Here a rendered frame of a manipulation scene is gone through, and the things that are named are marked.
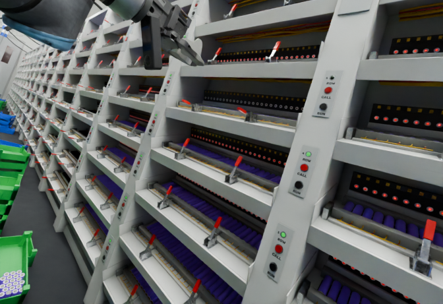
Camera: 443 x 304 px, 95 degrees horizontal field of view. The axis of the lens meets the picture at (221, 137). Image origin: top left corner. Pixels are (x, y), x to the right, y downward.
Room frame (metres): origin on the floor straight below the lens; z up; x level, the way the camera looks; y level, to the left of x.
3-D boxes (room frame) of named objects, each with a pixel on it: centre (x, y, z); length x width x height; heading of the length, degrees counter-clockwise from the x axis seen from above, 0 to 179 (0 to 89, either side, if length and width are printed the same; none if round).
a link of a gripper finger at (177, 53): (0.58, 0.18, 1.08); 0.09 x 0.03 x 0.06; 147
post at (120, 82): (1.47, 0.79, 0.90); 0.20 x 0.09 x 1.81; 140
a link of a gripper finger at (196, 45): (0.54, 0.14, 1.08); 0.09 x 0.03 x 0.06; 132
